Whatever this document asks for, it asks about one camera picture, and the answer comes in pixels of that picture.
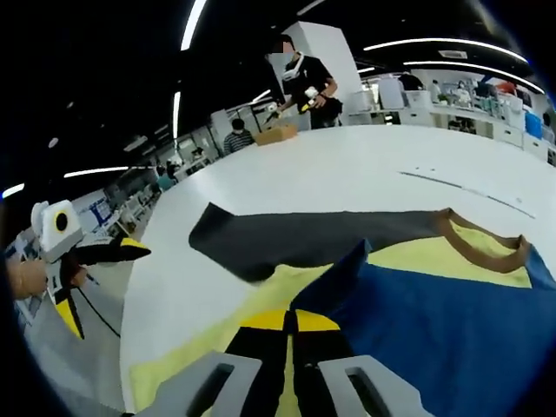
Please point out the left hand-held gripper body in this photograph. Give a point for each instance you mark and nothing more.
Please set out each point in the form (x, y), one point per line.
(56, 230)

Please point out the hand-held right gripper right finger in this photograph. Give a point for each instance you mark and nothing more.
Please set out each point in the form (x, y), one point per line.
(369, 386)

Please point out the ceiling light strip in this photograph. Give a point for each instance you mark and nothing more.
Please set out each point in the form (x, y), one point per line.
(443, 42)
(473, 69)

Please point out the white counter cabinets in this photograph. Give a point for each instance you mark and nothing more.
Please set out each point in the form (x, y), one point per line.
(456, 117)

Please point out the yellow colour-block garment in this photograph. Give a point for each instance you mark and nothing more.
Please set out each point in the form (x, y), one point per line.
(434, 326)

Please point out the person's left hand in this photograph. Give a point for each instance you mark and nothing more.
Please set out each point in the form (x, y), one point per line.
(28, 280)

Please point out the cardboard box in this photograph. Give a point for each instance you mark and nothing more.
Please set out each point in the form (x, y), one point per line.
(277, 134)

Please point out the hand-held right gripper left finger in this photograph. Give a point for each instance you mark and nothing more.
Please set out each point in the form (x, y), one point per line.
(204, 382)

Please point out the blue plastic bin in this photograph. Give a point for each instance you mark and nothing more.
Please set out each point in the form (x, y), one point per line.
(533, 125)

